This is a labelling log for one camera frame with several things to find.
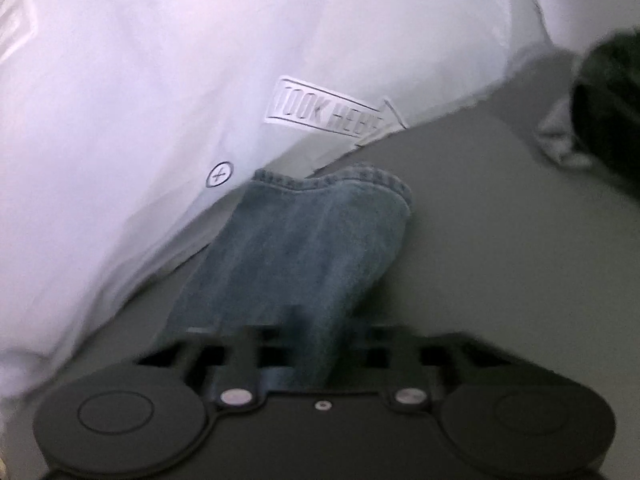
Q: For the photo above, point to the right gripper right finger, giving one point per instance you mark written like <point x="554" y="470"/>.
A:
<point x="404" y="370"/>

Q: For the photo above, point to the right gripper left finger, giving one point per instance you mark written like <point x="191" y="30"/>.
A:
<point x="255" y="353"/>

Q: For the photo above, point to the blue denim jeans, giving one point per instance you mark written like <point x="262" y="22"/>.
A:
<point x="299" y="253"/>

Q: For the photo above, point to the beige cloth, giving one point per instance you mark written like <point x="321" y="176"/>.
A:
<point x="555" y="138"/>

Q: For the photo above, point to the white printed storage bag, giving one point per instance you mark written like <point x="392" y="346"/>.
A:
<point x="125" y="124"/>

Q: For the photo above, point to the black garment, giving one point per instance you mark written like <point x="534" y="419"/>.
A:
<point x="604" y="104"/>

